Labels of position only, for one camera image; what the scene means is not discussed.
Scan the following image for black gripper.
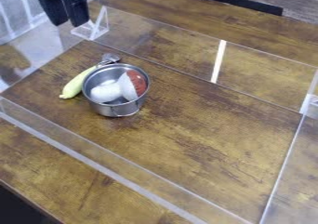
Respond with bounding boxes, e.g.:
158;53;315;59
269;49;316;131
38;0;89;27

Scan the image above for small silver metal pot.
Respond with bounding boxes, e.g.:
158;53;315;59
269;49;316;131
81;63;149;117

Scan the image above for green handled metal spoon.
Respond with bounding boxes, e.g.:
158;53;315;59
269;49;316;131
58;53;120;99

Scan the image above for white red mushroom toy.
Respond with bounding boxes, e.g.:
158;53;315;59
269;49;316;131
90;70;148;103

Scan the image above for black strip on table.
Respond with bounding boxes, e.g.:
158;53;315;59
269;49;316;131
212;0;283;16

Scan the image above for clear acrylic bracket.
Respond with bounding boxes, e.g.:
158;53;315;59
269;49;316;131
70;7;109;41

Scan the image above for clear acrylic enclosure wall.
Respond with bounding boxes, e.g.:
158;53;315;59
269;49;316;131
0;97;252;224

